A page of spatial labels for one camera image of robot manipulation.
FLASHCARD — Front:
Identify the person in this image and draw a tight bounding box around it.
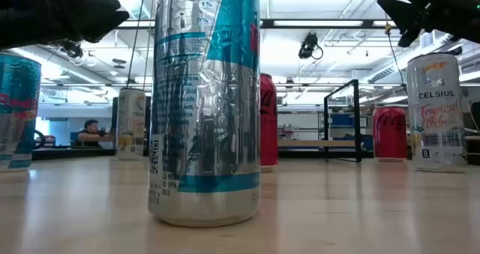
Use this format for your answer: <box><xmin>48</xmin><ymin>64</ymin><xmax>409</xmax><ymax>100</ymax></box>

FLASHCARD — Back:
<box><xmin>76</xmin><ymin>118</ymin><xmax>116</xmax><ymax>149</ymax></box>

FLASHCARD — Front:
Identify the teal Red Bull can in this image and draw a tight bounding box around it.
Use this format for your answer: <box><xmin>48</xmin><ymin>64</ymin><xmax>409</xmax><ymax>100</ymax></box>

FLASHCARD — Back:
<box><xmin>0</xmin><ymin>52</ymin><xmax>43</xmax><ymax>174</ymax></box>

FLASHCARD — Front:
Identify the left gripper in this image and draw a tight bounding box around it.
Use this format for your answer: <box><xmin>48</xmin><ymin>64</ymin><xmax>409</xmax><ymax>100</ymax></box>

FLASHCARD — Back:
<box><xmin>0</xmin><ymin>0</ymin><xmax>131</xmax><ymax>51</ymax></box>

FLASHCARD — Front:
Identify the silver blue Red Bull can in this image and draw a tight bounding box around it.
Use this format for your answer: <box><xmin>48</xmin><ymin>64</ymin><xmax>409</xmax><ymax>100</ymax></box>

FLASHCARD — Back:
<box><xmin>147</xmin><ymin>0</ymin><xmax>263</xmax><ymax>228</ymax></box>

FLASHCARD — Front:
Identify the black metal table frame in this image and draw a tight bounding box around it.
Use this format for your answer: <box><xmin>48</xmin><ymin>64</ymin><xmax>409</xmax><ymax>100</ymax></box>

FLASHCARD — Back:
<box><xmin>31</xmin><ymin>147</ymin><xmax>376</xmax><ymax>162</ymax></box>

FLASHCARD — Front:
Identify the black ceiling-mounted device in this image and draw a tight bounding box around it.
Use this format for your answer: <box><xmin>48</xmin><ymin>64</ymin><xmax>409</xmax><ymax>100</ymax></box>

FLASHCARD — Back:
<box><xmin>55</xmin><ymin>39</ymin><xmax>86</xmax><ymax>60</ymax></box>

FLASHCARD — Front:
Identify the red soda can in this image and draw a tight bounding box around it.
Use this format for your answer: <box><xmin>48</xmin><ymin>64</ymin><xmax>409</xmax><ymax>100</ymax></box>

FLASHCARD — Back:
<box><xmin>372</xmin><ymin>106</ymin><xmax>409</xmax><ymax>163</ymax></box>
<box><xmin>259</xmin><ymin>73</ymin><xmax>280</xmax><ymax>173</ymax></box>

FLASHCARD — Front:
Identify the white Celsius Tropical Vibe can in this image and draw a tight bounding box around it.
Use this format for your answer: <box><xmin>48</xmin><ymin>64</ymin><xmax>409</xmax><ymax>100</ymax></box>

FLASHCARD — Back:
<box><xmin>406</xmin><ymin>52</ymin><xmax>469</xmax><ymax>174</ymax></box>

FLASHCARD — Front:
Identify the black hanging cable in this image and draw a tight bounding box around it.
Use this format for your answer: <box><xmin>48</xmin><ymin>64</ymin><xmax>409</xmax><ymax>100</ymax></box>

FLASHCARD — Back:
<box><xmin>125</xmin><ymin>0</ymin><xmax>147</xmax><ymax>88</ymax></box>

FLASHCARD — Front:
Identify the black overhead camera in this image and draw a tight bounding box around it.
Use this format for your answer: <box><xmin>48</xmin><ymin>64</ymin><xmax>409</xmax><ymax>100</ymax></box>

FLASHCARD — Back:
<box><xmin>298</xmin><ymin>31</ymin><xmax>324</xmax><ymax>60</ymax></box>

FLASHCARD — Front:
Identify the blue storage bin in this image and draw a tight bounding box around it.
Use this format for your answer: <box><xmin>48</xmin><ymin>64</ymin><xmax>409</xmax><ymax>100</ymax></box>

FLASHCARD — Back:
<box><xmin>330</xmin><ymin>113</ymin><xmax>356</xmax><ymax>127</ymax></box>

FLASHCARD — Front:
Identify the yellow black hanging cord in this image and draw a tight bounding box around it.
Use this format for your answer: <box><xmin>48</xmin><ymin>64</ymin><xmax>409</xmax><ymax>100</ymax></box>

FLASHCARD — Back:
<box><xmin>380</xmin><ymin>0</ymin><xmax>408</xmax><ymax>88</ymax></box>

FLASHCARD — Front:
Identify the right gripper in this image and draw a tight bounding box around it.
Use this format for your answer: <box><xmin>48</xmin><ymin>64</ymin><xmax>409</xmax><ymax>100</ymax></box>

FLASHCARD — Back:
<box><xmin>376</xmin><ymin>0</ymin><xmax>480</xmax><ymax>47</ymax></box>

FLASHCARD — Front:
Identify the black linear ceiling light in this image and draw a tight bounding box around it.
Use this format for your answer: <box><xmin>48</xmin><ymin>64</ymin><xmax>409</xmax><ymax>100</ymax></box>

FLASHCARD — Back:
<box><xmin>114</xmin><ymin>18</ymin><xmax>398</xmax><ymax>30</ymax></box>

